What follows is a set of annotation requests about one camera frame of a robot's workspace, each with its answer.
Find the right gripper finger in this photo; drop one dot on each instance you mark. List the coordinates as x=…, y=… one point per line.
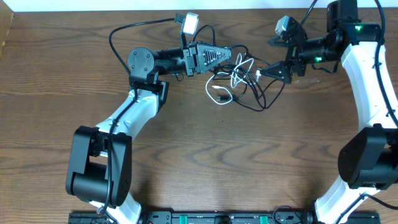
x=280, y=71
x=278, y=41

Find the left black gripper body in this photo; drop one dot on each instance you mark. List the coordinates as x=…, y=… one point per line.
x=189, y=59

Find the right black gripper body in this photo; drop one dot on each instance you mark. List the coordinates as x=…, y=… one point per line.
x=298, y=61

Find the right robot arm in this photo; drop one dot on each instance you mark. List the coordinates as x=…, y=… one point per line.
x=367, y=164

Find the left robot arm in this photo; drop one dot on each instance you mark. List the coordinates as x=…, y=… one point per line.
x=100, y=165

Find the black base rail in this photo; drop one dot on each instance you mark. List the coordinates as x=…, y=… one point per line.
x=284, y=215

